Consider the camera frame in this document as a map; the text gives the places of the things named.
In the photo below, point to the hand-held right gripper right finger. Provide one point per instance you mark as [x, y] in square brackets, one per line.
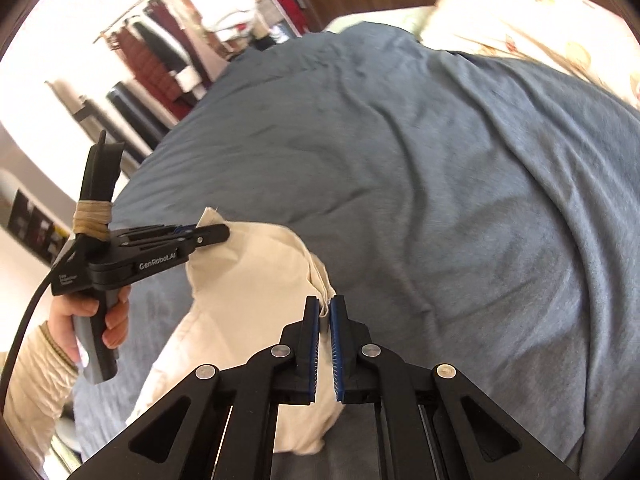
[337, 345]

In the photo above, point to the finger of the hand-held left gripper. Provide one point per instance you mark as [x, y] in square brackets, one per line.
[210, 235]

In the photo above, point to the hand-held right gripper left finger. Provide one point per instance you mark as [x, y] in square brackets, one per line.
[311, 340]

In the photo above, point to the white pants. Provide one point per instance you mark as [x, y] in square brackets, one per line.
[240, 300]

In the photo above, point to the person's left forearm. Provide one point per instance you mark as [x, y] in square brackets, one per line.
[30, 390]

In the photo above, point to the person's left hand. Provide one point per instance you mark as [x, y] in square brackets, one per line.
[65, 320]

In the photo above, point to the black tower fan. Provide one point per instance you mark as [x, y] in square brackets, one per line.
[132, 110]

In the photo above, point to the row of hanging clothes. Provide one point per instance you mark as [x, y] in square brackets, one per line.
[165, 60]

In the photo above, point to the blue blanket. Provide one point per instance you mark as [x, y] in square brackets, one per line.
[425, 185]

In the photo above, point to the white puffy hanging bundle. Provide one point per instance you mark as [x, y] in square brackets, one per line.
[227, 15]

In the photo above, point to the light green bed sheet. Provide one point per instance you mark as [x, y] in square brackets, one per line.
[380, 17]

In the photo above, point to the cream orange-print pillow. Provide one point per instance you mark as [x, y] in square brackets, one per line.
[540, 20]

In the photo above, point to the arched wall shelf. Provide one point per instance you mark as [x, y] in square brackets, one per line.
[35, 227]

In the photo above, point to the wooden clothes rail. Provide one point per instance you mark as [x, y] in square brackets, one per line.
[150, 1]

